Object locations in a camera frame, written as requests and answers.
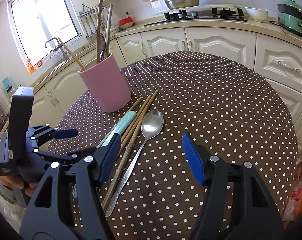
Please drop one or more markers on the window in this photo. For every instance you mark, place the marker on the window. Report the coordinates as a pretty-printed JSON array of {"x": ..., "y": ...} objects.
[{"x": 36, "y": 21}]

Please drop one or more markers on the black gas stove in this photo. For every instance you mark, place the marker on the black gas stove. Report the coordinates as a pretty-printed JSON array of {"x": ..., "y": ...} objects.
[{"x": 214, "y": 13}]

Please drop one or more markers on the white bowl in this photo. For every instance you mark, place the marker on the white bowl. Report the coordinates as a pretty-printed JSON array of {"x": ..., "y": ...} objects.
[{"x": 256, "y": 14}]

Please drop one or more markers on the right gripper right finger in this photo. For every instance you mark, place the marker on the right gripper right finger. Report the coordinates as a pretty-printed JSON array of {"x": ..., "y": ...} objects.
[{"x": 254, "y": 214}]

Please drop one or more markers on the green electric cooker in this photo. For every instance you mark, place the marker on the green electric cooker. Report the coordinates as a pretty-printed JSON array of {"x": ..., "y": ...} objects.
[{"x": 290, "y": 16}]

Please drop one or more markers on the knife with teal sheath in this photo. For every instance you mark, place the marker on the knife with teal sheath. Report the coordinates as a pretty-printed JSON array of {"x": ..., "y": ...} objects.
[{"x": 120, "y": 127}]

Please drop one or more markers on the red container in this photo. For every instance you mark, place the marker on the red container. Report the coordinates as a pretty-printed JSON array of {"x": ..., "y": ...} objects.
[{"x": 125, "y": 23}]

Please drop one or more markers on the orange plastic bag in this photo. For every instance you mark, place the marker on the orange plastic bag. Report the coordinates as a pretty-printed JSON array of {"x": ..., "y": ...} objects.
[{"x": 293, "y": 208}]

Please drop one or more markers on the hanging utensil rack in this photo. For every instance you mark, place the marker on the hanging utensil rack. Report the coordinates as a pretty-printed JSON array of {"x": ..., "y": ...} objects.
[{"x": 88, "y": 17}]

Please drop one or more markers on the pink utensil cup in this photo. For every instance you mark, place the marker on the pink utensil cup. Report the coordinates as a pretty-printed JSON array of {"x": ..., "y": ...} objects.
[{"x": 106, "y": 83}]

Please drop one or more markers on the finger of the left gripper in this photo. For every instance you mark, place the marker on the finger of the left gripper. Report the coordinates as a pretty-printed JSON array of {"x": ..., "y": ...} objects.
[
  {"x": 73, "y": 154},
  {"x": 44, "y": 133}
]

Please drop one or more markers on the kitchen faucet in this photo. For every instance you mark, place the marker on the kitchen faucet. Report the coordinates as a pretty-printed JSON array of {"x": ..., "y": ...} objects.
[{"x": 57, "y": 48}]

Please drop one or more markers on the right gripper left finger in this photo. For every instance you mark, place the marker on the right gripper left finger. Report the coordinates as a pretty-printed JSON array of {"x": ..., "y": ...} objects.
[{"x": 49, "y": 212}]

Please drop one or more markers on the person's left hand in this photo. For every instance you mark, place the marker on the person's left hand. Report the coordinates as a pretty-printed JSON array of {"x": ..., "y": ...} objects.
[{"x": 15, "y": 181}]

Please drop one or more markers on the brown polka dot tablecloth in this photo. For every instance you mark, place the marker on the brown polka dot tablecloth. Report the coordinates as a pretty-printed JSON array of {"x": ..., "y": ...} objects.
[{"x": 228, "y": 108}]

